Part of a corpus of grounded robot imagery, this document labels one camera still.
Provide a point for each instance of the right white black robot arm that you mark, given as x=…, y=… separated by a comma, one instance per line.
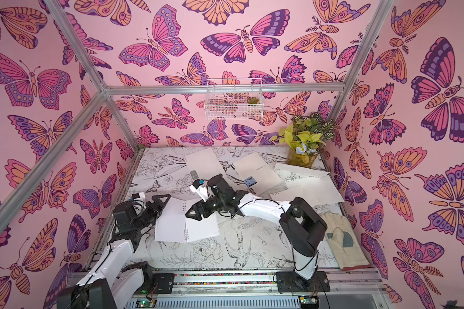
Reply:
x=302, y=225

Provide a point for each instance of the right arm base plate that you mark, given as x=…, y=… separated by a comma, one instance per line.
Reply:
x=294, y=283

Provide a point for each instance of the torn lined page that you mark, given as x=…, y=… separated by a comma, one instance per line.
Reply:
x=315, y=191

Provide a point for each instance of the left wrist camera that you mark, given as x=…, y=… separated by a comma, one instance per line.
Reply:
x=139, y=199

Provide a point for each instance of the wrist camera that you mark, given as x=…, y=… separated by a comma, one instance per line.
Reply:
x=200, y=188
x=139, y=199

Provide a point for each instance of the beige oven mitt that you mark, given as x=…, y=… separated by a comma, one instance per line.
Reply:
x=343, y=243

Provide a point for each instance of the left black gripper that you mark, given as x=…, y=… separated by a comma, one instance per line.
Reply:
x=156, y=212

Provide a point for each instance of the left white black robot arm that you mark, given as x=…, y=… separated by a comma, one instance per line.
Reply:
x=111, y=283

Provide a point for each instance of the CAMP spiral notebook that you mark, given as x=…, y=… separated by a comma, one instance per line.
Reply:
x=257, y=175

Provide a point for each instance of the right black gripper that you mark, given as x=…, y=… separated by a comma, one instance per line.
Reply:
x=205, y=205

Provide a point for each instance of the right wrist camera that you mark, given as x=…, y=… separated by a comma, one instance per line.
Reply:
x=200, y=188

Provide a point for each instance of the potted green plant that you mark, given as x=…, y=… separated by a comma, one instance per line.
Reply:
x=305, y=137

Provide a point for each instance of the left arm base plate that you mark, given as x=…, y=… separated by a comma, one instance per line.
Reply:
x=160, y=283

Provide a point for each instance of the small clear-spiral notebook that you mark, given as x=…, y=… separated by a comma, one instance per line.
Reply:
x=174, y=226

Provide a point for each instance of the white wire basket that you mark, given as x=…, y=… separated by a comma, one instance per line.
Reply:
x=234, y=98

